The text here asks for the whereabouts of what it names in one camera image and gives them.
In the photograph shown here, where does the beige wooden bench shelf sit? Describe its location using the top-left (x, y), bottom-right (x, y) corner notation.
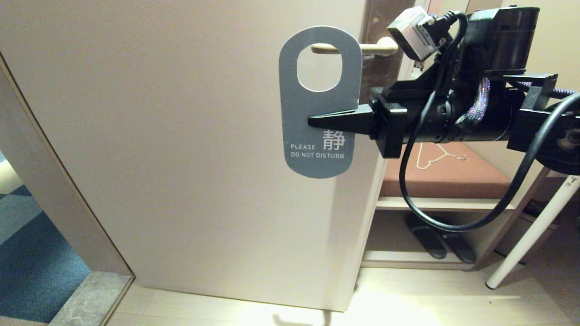
top-left (361, 136), bottom-right (562, 271)

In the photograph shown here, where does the white table leg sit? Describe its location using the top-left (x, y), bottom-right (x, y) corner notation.
top-left (486, 176), bottom-right (580, 289)

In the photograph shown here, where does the blue patterned hallway carpet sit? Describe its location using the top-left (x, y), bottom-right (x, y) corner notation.
top-left (0, 152), bottom-right (91, 324)

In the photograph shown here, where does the smooth black cable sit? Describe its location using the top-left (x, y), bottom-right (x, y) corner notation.
top-left (399, 11), bottom-right (580, 232)

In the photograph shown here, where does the grey do-not-disturb door sign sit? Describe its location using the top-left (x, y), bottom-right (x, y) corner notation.
top-left (278, 26), bottom-right (363, 179)

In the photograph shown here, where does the black slipper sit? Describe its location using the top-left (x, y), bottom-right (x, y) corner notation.
top-left (430, 216), bottom-right (477, 264)
top-left (405, 212), bottom-right (448, 259)

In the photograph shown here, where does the beige room door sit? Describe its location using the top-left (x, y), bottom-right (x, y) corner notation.
top-left (0, 0), bottom-right (395, 312)

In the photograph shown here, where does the beige door lever handle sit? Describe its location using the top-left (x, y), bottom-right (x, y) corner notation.
top-left (311, 36), bottom-right (399, 57)

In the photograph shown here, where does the brown leather bench cushion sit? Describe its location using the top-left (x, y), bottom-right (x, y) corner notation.
top-left (380, 141), bottom-right (512, 198)

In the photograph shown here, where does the braided purple right cable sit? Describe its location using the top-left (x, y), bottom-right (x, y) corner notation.
top-left (455, 77), bottom-right (580, 132)

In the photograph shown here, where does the white wire clothes hanger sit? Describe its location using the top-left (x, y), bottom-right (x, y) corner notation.
top-left (416, 143), bottom-right (467, 170)

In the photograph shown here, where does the grey marble door threshold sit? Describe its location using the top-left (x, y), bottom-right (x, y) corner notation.
top-left (49, 272), bottom-right (135, 326)

